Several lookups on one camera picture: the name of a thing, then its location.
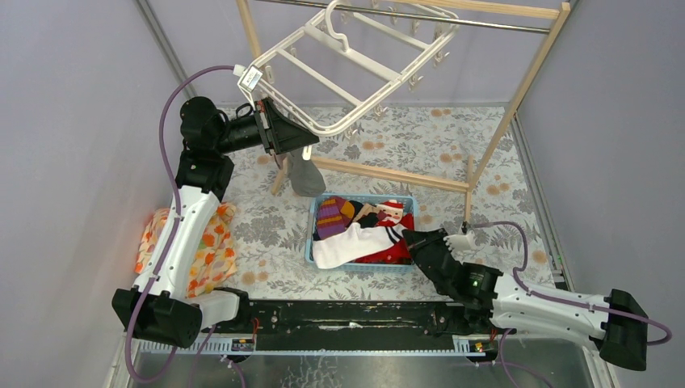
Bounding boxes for blue plastic sock basket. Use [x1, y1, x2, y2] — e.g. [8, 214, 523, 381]
[305, 192, 418, 274]

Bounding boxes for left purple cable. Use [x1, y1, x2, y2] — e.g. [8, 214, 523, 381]
[124, 64, 239, 388]

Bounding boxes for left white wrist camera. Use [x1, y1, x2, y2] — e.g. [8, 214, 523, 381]
[233, 65, 263, 107]

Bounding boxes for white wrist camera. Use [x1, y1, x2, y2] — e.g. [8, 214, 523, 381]
[233, 65, 263, 107]
[443, 224, 477, 251]

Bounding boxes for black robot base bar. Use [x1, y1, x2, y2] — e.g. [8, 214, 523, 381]
[216, 300, 504, 344]

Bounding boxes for orange floral cloth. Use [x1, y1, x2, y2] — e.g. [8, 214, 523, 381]
[134, 202, 237, 297]

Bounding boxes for metal hanging rod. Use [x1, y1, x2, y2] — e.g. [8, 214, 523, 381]
[258, 0, 551, 35]

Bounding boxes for white plastic clip hanger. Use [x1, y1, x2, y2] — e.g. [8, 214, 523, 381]
[250, 1, 458, 137]

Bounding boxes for plain dark grey sock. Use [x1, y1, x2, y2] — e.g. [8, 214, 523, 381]
[288, 149, 326, 197]

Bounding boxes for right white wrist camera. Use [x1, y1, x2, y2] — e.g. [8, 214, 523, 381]
[443, 224, 477, 251]

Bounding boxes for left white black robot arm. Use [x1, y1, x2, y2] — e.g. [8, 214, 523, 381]
[111, 97, 319, 348]

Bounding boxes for white sock black stripes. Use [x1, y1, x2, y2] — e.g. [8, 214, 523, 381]
[311, 222, 407, 269]

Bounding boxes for wooden drying rack frame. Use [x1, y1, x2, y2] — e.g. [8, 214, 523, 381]
[237, 1, 572, 218]

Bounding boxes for santa pattern white sock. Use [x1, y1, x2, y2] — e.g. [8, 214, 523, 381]
[376, 200, 407, 227]

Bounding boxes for red santa body sock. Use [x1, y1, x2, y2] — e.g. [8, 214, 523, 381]
[353, 213, 414, 265]

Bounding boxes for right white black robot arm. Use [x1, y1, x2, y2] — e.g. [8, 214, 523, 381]
[402, 230, 648, 371]

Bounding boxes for purple orange striped sock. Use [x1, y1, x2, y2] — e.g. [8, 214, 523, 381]
[316, 196, 355, 240]

